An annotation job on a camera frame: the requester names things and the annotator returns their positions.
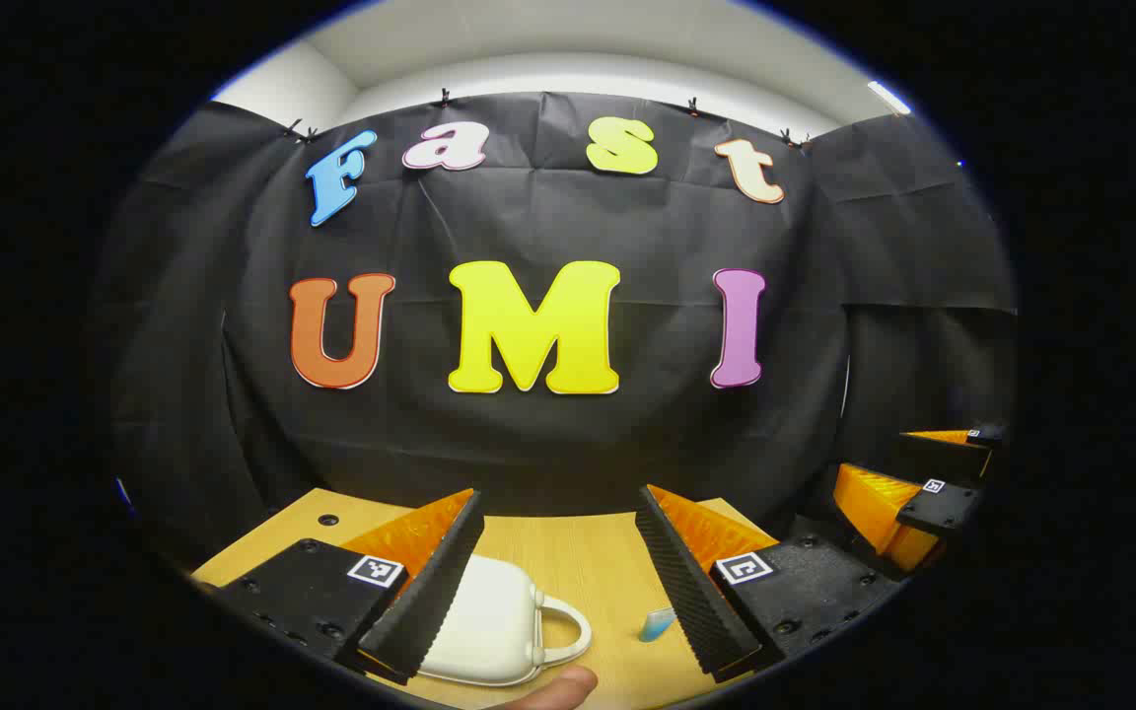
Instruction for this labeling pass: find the ceiling light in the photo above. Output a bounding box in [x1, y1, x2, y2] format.
[867, 79, 913, 116]

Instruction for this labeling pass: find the black backdrop cloth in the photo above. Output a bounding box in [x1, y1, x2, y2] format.
[95, 91, 1018, 568]

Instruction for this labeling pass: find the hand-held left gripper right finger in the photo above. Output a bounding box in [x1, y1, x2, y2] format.
[634, 482, 912, 685]

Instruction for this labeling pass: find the white suitcase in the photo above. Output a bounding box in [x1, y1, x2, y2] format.
[417, 554, 594, 688]

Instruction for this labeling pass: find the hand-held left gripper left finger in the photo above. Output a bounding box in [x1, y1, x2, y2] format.
[195, 487, 486, 688]

